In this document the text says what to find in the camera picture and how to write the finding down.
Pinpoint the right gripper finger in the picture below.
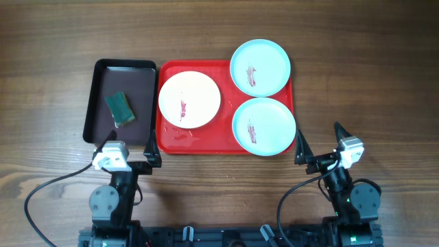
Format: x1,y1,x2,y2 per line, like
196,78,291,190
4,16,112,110
334,121,352,148
294,129,313,165

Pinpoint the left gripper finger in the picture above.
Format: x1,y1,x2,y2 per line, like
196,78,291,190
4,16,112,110
101,130,117,147
143,130,162,167

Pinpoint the green yellow sponge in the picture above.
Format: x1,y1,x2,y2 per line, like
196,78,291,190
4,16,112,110
105,91,135,128

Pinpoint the light blue plate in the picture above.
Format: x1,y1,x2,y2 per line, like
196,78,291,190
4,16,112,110
232,97,296,156
230,39,292,97

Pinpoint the white round plate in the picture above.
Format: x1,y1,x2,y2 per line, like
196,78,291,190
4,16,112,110
158,71,221,129

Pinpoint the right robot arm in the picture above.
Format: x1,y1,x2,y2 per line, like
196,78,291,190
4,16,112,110
294,122,383,246

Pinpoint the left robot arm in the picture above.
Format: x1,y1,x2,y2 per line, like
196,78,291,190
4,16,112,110
78,130,162,247

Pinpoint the black rectangular tray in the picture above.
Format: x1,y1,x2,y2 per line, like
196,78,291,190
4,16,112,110
82,59,157,145

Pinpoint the red plastic tray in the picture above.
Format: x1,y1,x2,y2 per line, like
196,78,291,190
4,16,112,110
155,60,296,156

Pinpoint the right black cable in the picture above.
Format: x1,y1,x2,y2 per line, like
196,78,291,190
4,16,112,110
276,150,344,247

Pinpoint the black cable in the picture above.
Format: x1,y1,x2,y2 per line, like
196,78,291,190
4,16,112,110
276,150,344,247
23,142,110,247

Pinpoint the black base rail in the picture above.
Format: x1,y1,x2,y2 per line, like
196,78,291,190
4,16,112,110
78,224,384,247

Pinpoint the left black cable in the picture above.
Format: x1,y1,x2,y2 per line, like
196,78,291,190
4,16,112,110
23,142,110,247

